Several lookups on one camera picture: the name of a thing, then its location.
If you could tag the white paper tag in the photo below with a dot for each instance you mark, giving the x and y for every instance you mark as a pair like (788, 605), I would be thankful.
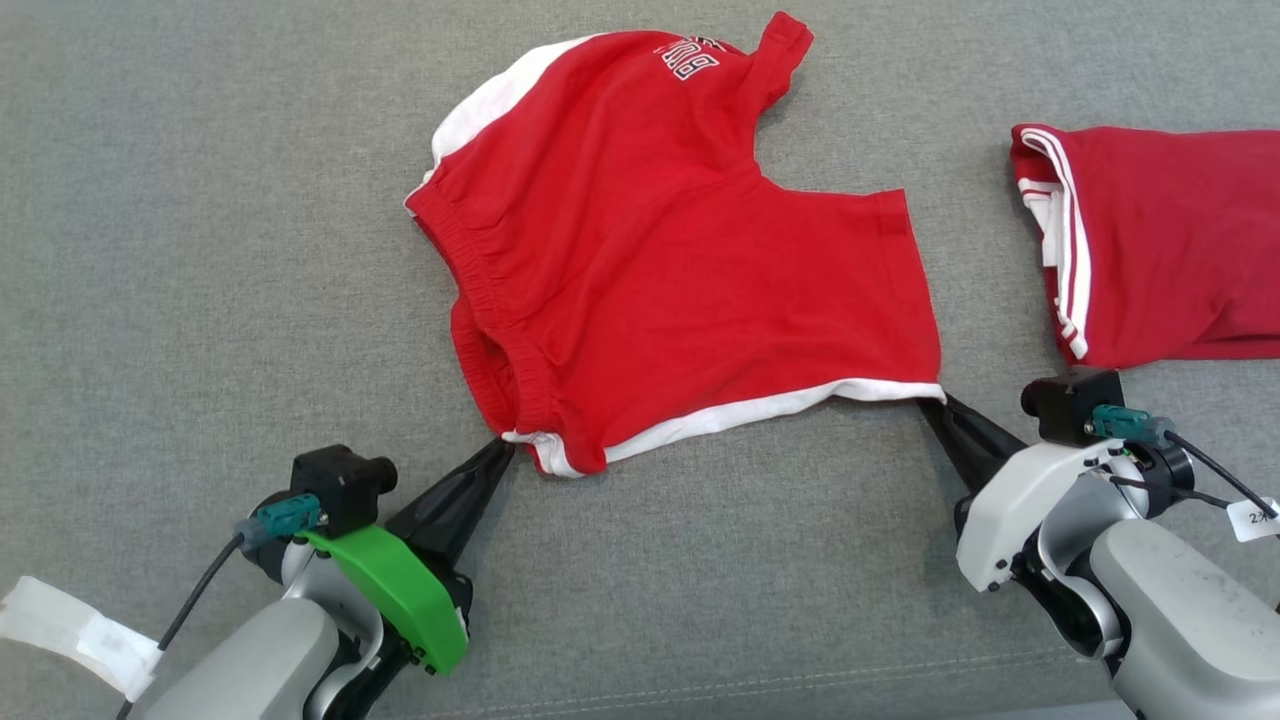
(1255, 520)

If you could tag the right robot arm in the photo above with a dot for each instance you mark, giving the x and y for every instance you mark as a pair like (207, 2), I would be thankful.
(1180, 620)

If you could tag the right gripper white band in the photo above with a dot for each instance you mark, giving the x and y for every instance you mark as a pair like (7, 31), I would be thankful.
(1010, 505)

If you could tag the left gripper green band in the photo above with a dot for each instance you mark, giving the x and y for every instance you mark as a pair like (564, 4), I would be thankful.
(400, 590)

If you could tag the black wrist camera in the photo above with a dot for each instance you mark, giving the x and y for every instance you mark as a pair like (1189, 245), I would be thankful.
(345, 485)
(1070, 400)

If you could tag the white tape label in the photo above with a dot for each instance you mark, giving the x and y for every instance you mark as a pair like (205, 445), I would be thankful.
(70, 630)

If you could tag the red jersey shirt white sleeves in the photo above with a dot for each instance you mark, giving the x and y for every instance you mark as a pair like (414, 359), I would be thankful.
(1180, 250)

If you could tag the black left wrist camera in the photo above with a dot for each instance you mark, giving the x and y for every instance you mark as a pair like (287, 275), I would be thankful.
(345, 485)

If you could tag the red shorts white trim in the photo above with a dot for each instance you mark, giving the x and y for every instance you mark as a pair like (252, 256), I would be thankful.
(650, 280)

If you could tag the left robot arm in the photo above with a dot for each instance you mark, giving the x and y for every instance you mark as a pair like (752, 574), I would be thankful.
(250, 660)

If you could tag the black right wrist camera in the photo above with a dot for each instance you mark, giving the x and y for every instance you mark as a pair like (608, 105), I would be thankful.
(1070, 400)

